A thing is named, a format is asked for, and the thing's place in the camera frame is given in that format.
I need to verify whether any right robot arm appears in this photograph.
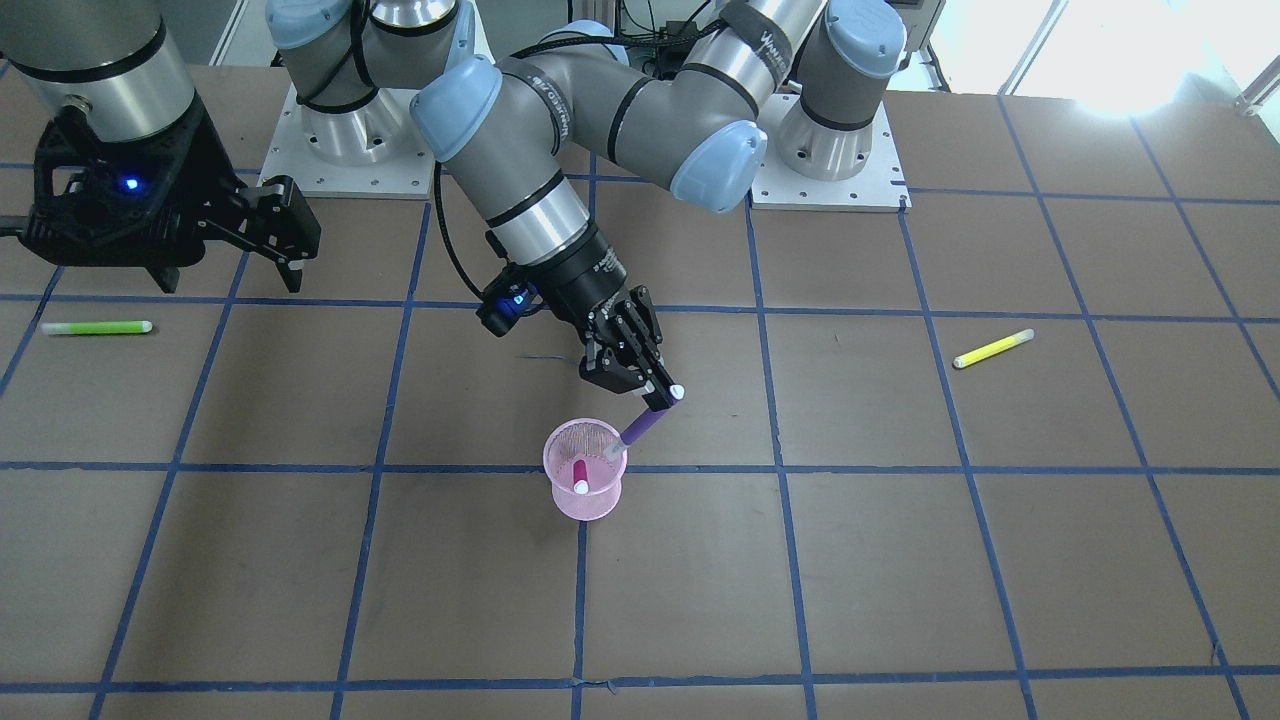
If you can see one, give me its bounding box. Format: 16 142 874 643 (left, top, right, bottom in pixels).
3 1 489 293

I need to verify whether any purple pen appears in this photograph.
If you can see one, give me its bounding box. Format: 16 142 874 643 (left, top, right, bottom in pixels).
604 384 686 461

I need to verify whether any pink mesh cup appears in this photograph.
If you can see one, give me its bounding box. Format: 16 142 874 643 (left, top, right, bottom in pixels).
541 418 627 521

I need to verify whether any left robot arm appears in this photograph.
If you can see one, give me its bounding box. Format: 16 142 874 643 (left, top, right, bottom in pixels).
410 1 908 413

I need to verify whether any yellow pen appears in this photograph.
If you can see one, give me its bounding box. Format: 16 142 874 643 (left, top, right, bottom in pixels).
951 328 1036 369

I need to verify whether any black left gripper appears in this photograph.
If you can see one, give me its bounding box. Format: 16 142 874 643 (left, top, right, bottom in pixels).
535 225 678 413

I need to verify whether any pink pen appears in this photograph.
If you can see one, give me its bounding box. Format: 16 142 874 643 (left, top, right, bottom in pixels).
571 457 591 495

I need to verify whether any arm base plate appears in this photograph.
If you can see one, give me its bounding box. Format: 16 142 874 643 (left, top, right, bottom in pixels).
261 87 434 201
751 94 913 213

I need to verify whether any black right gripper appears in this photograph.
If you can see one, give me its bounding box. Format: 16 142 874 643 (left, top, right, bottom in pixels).
20 100 323 293

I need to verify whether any green pen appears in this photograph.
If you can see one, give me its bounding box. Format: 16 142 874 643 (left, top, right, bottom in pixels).
40 320 154 337

